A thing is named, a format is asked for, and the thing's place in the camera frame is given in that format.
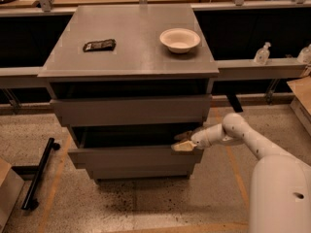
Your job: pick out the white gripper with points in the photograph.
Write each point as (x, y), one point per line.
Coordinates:
(201, 138)

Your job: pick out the grey drawer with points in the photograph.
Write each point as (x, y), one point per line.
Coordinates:
(131, 146)
(140, 172)
(127, 111)

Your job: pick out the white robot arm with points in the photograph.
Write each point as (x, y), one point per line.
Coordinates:
(280, 192)

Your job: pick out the grey top drawer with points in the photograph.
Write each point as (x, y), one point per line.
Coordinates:
(127, 111)

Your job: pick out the grey drawer cabinet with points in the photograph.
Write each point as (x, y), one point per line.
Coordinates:
(136, 29)

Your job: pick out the grey bottom drawer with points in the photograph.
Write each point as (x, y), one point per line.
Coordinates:
(140, 172)

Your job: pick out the white paper bowl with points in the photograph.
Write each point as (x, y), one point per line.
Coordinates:
(179, 40)

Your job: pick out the clear sanitizer pump bottle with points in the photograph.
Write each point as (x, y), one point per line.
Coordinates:
(262, 54)

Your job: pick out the black snack packet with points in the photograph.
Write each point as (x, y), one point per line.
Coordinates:
(108, 44)

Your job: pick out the cardboard box at right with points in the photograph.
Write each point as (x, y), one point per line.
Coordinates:
(301, 104)

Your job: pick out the cardboard box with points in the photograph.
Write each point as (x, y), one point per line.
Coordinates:
(301, 104)
(10, 187)

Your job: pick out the black metal stand base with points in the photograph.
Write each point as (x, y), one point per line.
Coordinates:
(35, 173)

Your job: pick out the cardboard box at left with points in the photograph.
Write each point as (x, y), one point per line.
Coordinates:
(10, 187)

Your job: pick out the grey metal rail shelf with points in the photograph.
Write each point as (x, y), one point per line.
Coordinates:
(224, 70)

